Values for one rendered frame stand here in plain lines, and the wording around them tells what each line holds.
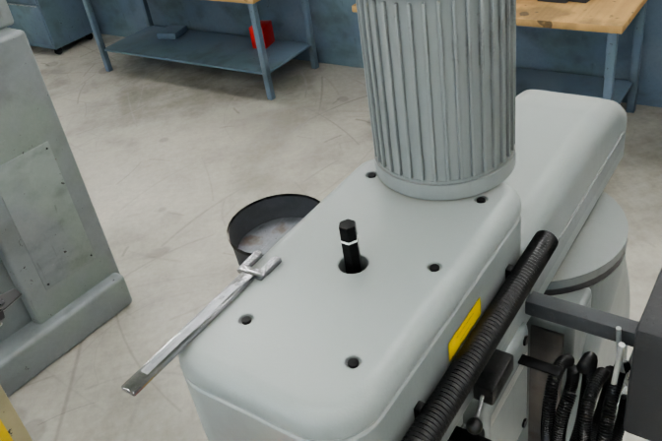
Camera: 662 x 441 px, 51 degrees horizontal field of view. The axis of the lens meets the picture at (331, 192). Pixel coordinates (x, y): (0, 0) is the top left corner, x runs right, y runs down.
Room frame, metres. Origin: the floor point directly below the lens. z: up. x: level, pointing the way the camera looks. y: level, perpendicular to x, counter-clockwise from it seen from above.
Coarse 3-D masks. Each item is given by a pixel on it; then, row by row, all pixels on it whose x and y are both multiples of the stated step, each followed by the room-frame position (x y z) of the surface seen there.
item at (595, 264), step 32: (608, 224) 1.07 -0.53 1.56; (576, 256) 0.99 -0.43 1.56; (608, 256) 0.98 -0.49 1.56; (576, 288) 0.94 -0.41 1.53; (608, 288) 0.96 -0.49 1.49; (544, 320) 0.88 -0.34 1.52; (544, 352) 0.88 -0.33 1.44; (576, 352) 0.87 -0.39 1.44; (608, 352) 0.98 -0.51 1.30; (544, 384) 0.88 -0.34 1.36
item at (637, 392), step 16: (656, 288) 0.71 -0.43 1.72; (656, 304) 0.68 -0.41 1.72; (640, 320) 0.66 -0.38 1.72; (656, 320) 0.65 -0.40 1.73; (640, 336) 0.63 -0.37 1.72; (656, 336) 0.62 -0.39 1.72; (640, 352) 0.63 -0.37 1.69; (656, 352) 0.62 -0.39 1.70; (640, 368) 0.63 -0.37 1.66; (656, 368) 0.62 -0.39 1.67; (640, 384) 0.63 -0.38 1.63; (656, 384) 0.62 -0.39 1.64; (640, 400) 0.63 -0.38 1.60; (656, 400) 0.61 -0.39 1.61; (640, 416) 0.62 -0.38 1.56; (656, 416) 0.61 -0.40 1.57; (640, 432) 0.62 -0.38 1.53; (656, 432) 0.61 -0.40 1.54
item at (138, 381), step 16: (256, 256) 0.70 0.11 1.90; (240, 272) 0.68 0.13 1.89; (256, 272) 0.67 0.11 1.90; (224, 288) 0.65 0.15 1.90; (240, 288) 0.65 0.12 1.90; (208, 304) 0.63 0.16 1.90; (224, 304) 0.62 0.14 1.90; (192, 320) 0.60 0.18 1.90; (208, 320) 0.60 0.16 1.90; (176, 336) 0.58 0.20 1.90; (192, 336) 0.58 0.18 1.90; (160, 352) 0.56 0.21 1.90; (176, 352) 0.56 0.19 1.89; (144, 368) 0.54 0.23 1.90; (160, 368) 0.54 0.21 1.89; (128, 384) 0.52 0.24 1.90; (144, 384) 0.52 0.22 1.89
